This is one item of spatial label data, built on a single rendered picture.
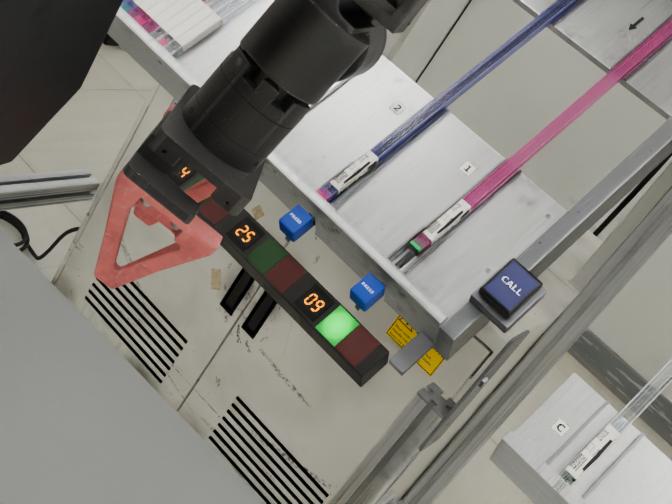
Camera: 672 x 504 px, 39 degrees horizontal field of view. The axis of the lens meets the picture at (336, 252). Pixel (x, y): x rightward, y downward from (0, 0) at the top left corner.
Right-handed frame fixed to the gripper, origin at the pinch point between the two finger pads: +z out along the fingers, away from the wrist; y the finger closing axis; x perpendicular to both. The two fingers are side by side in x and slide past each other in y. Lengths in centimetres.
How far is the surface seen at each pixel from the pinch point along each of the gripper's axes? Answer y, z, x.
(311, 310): -32.1, 10.4, 21.2
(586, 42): -59, -27, 30
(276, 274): -35.0, 11.0, 16.6
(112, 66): -217, 72, -20
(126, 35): -58, 9, -12
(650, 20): -62, -34, 34
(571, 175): -219, 6, 103
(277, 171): -42.1, 4.5, 10.3
